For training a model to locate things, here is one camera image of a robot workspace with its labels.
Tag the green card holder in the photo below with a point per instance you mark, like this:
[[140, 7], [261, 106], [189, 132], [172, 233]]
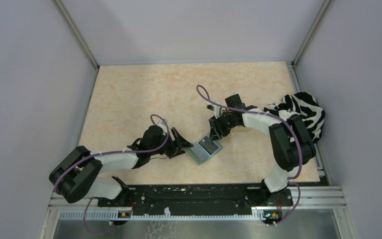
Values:
[[198, 154]]

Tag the thin card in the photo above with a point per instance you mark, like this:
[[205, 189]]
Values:
[[210, 147]]

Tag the zebra striped cloth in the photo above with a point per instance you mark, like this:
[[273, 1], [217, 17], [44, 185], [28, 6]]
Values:
[[305, 106]]

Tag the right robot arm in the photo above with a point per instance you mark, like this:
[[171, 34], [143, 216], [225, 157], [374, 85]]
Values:
[[291, 143]]

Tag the aluminium frame rail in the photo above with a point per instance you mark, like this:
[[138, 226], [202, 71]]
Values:
[[234, 197]]

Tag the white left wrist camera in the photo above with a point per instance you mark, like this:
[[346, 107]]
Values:
[[163, 123]]

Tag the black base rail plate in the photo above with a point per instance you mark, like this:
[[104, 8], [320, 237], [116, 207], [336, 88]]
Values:
[[124, 197]]

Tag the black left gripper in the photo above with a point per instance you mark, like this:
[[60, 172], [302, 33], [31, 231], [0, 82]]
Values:
[[174, 151]]

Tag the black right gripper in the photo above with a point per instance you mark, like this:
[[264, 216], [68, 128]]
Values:
[[214, 135]]

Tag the cream oval card tray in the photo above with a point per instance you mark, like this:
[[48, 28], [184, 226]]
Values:
[[241, 129]]

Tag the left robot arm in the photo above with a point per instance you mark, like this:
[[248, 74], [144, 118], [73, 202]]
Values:
[[79, 175]]

